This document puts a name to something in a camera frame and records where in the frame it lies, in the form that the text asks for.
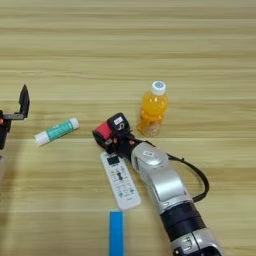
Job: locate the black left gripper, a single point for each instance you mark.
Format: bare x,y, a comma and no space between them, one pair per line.
4,133

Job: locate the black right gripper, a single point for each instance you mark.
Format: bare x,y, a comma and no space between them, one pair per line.
123,145

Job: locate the red cube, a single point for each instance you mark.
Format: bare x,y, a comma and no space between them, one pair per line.
104,130

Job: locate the green and white tube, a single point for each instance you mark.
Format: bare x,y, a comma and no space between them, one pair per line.
56,131

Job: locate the orange juice bottle white cap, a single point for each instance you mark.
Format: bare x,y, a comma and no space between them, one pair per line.
153,110

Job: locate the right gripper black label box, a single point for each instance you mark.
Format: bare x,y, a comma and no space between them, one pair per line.
118,121

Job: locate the white remote control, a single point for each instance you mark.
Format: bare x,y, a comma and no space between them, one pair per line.
121,186

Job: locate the blue tape strip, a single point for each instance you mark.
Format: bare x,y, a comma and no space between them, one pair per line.
116,233

